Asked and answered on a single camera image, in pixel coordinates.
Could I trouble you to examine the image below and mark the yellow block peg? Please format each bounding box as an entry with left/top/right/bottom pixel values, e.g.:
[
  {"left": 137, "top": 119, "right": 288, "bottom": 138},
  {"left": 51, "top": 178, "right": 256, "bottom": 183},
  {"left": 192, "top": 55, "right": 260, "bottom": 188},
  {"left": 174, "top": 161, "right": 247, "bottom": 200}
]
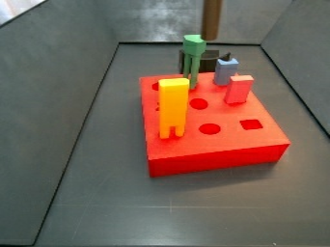
[{"left": 159, "top": 78, "right": 190, "bottom": 139}]

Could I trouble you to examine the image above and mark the pink-red block peg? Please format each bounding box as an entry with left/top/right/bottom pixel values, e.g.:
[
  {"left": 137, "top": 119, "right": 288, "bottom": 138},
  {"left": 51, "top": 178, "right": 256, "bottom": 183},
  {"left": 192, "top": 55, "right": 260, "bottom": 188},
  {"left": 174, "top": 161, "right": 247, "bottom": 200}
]
[{"left": 224, "top": 75, "right": 254, "bottom": 104}]

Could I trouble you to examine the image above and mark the blue block peg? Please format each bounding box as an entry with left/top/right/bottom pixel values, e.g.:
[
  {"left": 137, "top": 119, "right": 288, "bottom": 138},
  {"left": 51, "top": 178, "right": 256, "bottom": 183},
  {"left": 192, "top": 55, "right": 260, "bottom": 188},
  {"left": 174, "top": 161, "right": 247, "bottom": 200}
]
[{"left": 214, "top": 58, "right": 238, "bottom": 86}]

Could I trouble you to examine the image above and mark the brown oval peg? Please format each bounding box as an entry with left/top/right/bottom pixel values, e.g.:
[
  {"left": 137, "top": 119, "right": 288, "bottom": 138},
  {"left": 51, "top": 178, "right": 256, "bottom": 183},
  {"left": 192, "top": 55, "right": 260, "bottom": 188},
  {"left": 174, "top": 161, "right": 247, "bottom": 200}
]
[{"left": 202, "top": 0, "right": 223, "bottom": 41}]

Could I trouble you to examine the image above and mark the green block peg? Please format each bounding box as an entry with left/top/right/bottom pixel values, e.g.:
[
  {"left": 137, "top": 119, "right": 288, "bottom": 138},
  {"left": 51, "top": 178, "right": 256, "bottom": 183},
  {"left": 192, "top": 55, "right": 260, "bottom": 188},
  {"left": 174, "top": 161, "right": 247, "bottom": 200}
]
[{"left": 183, "top": 35, "right": 206, "bottom": 89}]

